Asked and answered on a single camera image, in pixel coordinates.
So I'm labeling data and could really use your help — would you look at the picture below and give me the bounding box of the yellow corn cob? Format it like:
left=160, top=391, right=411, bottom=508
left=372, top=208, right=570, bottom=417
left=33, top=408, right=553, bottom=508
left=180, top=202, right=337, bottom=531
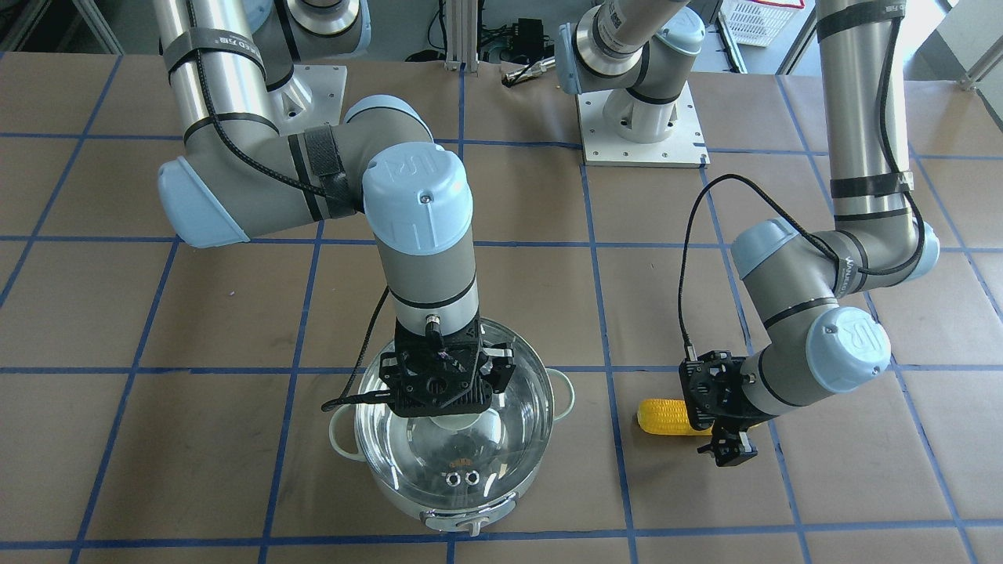
left=636, top=399, right=712, bottom=436

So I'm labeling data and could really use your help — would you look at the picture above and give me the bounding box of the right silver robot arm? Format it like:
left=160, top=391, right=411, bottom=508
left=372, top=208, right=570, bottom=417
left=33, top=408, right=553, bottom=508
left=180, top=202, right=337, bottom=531
left=154, top=1, right=515, bottom=418

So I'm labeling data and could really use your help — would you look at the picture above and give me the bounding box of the white plastic basket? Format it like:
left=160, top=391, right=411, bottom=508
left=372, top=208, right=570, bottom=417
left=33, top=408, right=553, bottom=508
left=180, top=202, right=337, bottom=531
left=719, top=1, right=805, bottom=47

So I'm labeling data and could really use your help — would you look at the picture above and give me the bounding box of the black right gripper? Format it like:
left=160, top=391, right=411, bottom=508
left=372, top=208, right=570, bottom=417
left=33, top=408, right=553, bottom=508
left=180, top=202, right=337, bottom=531
left=379, top=319, right=515, bottom=418

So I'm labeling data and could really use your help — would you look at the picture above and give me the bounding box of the pale green cooking pot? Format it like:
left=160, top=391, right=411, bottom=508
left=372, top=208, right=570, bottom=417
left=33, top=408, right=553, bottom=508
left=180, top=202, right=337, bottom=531
left=329, top=317, right=575, bottom=538

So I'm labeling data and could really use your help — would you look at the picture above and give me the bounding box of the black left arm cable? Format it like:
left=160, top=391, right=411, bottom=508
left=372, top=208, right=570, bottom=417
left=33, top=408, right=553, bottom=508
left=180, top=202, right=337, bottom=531
left=679, top=16, right=929, bottom=361

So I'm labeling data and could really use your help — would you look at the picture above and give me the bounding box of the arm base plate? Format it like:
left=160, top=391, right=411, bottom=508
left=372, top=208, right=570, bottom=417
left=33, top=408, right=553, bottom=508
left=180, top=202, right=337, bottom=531
left=577, top=83, right=710, bottom=168
left=268, top=64, right=348, bottom=136

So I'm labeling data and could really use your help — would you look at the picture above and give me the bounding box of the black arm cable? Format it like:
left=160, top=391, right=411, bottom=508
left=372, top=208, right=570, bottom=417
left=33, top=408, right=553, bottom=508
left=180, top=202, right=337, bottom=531
left=185, top=0, right=393, bottom=413
left=679, top=16, right=929, bottom=361

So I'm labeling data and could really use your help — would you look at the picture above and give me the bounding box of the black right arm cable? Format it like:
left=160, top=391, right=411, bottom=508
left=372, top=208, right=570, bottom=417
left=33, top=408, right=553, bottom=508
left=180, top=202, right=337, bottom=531
left=185, top=0, right=393, bottom=413

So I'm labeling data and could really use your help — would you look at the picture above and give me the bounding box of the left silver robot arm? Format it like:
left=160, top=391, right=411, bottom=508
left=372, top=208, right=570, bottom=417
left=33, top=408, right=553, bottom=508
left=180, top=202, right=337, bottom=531
left=555, top=1, right=941, bottom=467

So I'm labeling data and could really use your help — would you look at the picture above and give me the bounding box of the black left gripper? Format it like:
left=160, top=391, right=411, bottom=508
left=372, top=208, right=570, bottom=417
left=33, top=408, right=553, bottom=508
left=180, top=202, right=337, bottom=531
left=679, top=351, right=757, bottom=468

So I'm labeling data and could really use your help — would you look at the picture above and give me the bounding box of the glass pot lid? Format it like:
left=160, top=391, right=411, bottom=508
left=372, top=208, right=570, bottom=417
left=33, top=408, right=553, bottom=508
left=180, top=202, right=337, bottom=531
left=354, top=317, right=548, bottom=504

